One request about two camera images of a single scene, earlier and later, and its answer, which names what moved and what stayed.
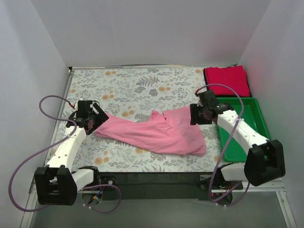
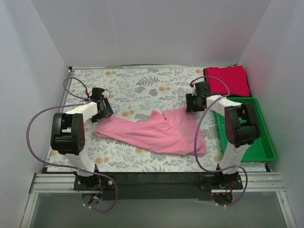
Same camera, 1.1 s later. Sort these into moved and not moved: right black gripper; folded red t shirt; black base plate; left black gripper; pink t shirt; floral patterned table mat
Moved: right black gripper; left black gripper
Not moved: floral patterned table mat; black base plate; folded red t shirt; pink t shirt
